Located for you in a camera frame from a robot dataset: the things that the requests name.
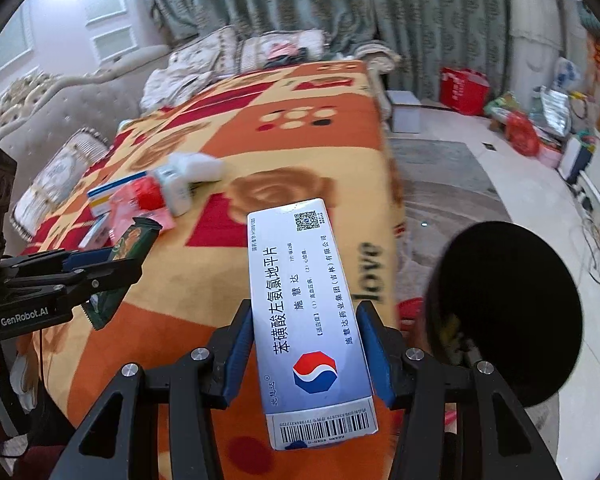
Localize blue yellow striped box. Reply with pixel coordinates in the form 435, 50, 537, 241
86, 170, 153, 217

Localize orange rose printed blanket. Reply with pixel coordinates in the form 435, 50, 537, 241
15, 59, 406, 480

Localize lace covered air conditioner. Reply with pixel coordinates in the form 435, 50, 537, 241
507, 0, 563, 61

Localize beige floral cushion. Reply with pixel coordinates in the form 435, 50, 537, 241
167, 25, 241, 78

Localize green patterned curtain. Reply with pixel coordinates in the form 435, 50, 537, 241
135, 0, 511, 106

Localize striped tote bag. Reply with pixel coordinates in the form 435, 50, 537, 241
577, 2, 600, 31

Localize white pink floral cushion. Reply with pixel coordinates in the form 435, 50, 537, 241
240, 30, 328, 73

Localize black trash bin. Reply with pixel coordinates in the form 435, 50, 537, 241
422, 220, 584, 409

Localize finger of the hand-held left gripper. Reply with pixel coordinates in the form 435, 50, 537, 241
2, 247, 116, 283
55, 257, 143, 307

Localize pink and dark clothes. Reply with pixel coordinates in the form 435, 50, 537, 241
265, 42, 311, 66

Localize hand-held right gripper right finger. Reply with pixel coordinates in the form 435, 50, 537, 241
355, 301, 563, 480

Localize pink packet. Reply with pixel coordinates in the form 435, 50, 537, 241
107, 195, 176, 243

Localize green foil packet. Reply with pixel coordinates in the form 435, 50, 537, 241
82, 216, 162, 332

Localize pink plastic box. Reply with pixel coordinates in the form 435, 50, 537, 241
537, 142, 563, 168

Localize teal white box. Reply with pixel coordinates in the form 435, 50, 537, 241
152, 162, 193, 217

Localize white paper bag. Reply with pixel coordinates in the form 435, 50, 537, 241
560, 137, 593, 183

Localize silver foil bag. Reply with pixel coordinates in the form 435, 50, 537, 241
540, 86, 573, 138

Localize white blue medicine box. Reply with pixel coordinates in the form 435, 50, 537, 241
246, 198, 379, 452

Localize white crumpled quilt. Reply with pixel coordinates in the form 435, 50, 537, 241
140, 62, 216, 111

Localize green packaging bag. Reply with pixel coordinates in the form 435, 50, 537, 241
485, 91, 523, 118

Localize white box stool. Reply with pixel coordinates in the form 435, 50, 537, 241
386, 90, 423, 133

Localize tangled floor cables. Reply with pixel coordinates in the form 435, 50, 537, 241
577, 195, 600, 291

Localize tasselled patterned cushion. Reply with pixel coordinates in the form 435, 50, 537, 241
10, 127, 111, 246

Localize grey tufted sofa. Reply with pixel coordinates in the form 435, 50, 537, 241
0, 27, 403, 241

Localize red shopping bag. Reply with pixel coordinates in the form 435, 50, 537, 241
440, 66, 491, 117

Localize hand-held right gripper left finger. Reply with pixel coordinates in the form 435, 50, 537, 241
62, 299, 255, 480

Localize red plastic bag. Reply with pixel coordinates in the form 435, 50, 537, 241
505, 112, 541, 157

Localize white blue plastic bag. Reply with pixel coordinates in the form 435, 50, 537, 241
552, 56, 581, 91

